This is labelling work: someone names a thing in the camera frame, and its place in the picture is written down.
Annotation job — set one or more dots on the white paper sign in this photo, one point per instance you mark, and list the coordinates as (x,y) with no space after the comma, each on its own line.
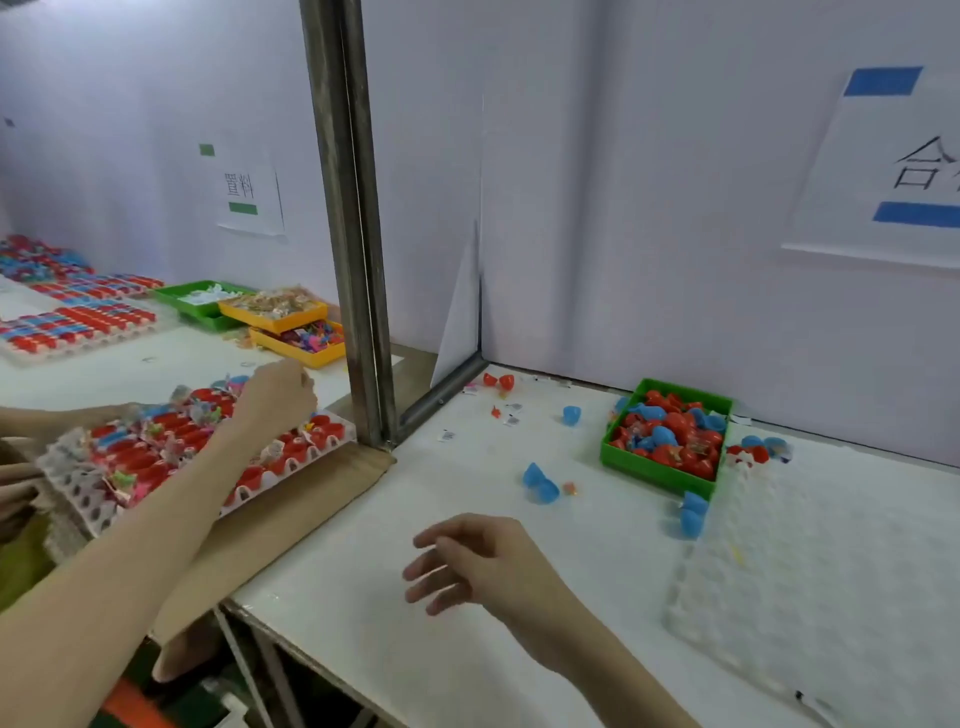
(900,150)

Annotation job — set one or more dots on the person's right forearm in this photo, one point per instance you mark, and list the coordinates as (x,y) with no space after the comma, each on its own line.
(608,675)

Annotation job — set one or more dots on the person's left hand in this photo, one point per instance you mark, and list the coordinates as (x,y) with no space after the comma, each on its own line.
(273,398)

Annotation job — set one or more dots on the white metal table leg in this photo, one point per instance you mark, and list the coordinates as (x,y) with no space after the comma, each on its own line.
(243,660)

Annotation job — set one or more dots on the white sign green label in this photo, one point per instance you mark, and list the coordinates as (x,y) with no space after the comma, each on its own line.
(240,188)

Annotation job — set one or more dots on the person's right hand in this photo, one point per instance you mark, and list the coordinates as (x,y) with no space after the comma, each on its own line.
(495,563)

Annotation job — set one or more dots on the single blue egg half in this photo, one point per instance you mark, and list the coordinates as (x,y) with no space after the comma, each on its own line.
(572,414)

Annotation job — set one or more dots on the person's left forearm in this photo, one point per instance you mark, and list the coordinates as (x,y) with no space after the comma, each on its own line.
(120,585)

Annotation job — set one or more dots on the flat brown cardboard sheet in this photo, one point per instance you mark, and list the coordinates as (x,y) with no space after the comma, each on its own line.
(285,525)

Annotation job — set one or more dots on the grey metal rail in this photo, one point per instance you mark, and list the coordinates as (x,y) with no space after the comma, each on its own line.
(435,398)

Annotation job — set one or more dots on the another person's forearm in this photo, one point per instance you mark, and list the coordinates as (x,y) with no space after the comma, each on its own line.
(53,420)

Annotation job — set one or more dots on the green plastic tray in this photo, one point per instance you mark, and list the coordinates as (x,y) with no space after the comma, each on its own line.
(188,308)
(612,458)

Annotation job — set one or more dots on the red egg halves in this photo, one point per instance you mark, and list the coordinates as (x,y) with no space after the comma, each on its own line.
(500,383)

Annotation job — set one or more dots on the blue egg shell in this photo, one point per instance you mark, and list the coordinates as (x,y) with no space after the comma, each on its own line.
(540,483)

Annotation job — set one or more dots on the grey metal post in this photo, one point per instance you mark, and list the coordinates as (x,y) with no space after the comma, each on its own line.
(348,225)

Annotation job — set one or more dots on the clear triangular panel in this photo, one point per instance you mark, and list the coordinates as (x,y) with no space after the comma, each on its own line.
(458,323)

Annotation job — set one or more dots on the small capsule cluster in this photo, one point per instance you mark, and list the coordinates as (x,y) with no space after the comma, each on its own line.
(758,449)

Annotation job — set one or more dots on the clear plastic egg tray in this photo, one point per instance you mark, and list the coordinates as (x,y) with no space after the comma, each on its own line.
(75,503)
(840,585)

